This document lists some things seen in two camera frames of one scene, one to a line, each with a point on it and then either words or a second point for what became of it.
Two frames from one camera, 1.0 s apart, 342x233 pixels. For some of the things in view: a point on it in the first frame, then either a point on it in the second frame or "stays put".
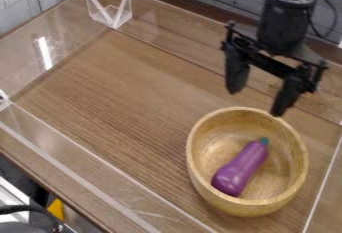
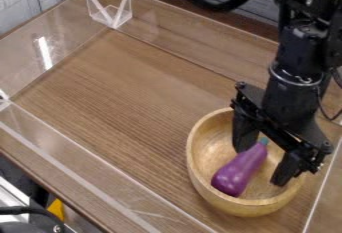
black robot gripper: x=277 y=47 → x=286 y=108
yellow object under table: x=56 y=209 stays put
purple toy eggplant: x=236 y=171 stays put
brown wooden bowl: x=224 y=133 stays put
